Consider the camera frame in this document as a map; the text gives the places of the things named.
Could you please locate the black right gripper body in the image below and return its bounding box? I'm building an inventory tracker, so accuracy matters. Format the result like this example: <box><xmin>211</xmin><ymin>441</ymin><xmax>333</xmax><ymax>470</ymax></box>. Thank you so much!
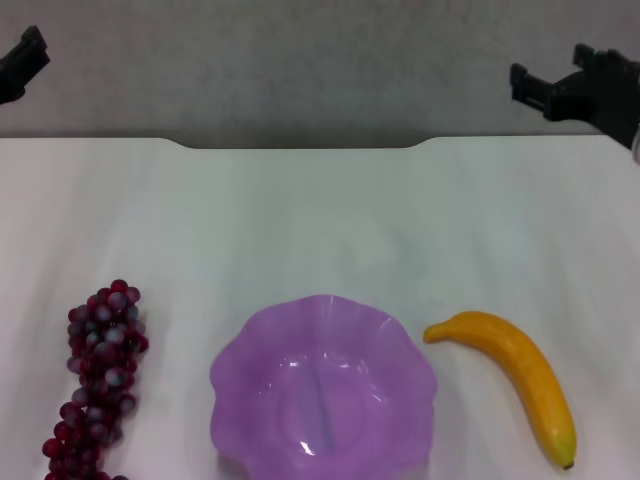
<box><xmin>548</xmin><ymin>49</ymin><xmax>640</xmax><ymax>150</ymax></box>

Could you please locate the yellow banana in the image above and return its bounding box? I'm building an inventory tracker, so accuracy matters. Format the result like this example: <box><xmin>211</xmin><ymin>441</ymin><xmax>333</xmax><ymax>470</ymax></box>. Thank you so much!
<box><xmin>423</xmin><ymin>310</ymin><xmax>578</xmax><ymax>471</ymax></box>

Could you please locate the dark red grape bunch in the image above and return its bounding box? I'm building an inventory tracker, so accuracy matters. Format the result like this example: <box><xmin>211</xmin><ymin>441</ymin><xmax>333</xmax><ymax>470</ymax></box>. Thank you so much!
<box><xmin>42</xmin><ymin>278</ymin><xmax>151</xmax><ymax>480</ymax></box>

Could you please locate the purple wavy plastic plate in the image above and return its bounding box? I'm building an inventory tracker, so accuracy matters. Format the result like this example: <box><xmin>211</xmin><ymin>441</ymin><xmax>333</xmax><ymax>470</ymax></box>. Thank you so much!
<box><xmin>208</xmin><ymin>293</ymin><xmax>440</xmax><ymax>480</ymax></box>

